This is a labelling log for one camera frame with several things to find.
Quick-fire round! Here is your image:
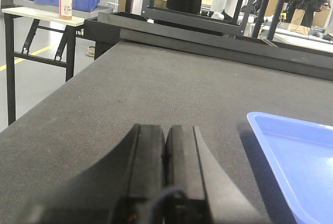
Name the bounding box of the blue plastic tray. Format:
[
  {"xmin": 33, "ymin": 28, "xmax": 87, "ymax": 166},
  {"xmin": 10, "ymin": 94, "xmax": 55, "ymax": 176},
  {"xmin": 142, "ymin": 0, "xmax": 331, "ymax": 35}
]
[{"xmin": 247, "ymin": 112, "xmax": 332, "ymax": 223}]

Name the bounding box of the white folding side table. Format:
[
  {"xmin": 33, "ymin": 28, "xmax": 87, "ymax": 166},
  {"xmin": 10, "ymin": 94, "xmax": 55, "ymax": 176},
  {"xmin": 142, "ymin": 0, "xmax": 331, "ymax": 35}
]
[{"xmin": 2, "ymin": 7, "xmax": 85, "ymax": 125}]

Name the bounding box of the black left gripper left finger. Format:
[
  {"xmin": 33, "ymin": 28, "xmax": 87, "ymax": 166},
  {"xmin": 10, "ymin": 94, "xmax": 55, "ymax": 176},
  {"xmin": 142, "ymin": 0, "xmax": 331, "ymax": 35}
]
[{"xmin": 15, "ymin": 124, "xmax": 164, "ymax": 223}]

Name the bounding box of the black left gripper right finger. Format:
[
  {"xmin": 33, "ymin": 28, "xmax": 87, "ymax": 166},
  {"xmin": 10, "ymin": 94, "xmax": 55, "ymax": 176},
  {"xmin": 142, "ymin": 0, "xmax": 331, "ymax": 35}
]
[{"xmin": 165, "ymin": 125, "xmax": 270, "ymax": 223}]

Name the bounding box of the black metal shelf rack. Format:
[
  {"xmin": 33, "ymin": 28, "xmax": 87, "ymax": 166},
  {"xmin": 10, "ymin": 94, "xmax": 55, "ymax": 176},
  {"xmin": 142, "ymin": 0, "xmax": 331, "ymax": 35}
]
[{"xmin": 124, "ymin": 0, "xmax": 291, "ymax": 39}]

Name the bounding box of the orange drink bottle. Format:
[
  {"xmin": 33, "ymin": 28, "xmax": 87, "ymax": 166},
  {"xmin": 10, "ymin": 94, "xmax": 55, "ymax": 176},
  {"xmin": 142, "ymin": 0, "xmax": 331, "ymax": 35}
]
[{"xmin": 59, "ymin": 0, "xmax": 72, "ymax": 20}]

